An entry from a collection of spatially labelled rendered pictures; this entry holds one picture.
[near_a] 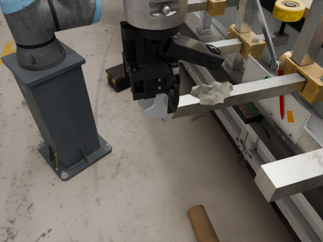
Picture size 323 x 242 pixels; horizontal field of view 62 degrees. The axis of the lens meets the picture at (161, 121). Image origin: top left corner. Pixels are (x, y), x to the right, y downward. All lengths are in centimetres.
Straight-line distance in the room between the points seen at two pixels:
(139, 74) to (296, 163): 24
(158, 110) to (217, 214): 93
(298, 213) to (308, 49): 79
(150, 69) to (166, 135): 122
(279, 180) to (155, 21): 24
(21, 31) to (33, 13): 8
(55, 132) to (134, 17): 100
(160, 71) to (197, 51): 7
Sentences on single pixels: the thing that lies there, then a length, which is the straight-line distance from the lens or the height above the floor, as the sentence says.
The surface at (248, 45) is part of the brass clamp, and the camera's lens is 81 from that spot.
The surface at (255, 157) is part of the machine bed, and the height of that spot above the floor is 17.
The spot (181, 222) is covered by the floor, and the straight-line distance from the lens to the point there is 132.
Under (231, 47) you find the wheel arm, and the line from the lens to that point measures 82.
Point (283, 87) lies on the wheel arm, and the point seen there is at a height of 85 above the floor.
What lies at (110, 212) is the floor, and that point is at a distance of 136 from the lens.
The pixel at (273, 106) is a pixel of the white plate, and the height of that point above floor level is 74.
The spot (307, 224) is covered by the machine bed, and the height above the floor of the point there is 17.
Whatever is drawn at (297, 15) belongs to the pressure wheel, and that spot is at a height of 89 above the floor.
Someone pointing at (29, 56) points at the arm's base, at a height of 66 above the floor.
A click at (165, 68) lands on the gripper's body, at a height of 97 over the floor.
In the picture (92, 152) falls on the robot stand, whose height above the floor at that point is 4.
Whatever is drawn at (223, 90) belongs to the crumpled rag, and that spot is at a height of 87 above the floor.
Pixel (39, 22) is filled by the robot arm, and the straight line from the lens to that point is 111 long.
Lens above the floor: 120
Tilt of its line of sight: 45 degrees down
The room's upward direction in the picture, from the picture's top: straight up
